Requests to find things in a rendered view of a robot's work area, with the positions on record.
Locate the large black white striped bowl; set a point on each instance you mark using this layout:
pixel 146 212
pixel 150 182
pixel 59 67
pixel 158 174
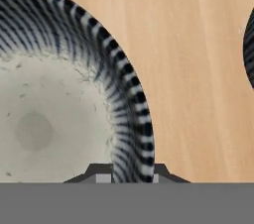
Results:
pixel 59 102

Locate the small black white striped bowl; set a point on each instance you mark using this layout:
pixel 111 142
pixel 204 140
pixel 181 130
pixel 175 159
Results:
pixel 249 53

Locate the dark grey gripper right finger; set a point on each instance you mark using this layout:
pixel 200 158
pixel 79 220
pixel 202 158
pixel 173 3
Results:
pixel 162 171

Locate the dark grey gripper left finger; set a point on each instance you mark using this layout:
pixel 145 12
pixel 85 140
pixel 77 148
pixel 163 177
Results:
pixel 96 170

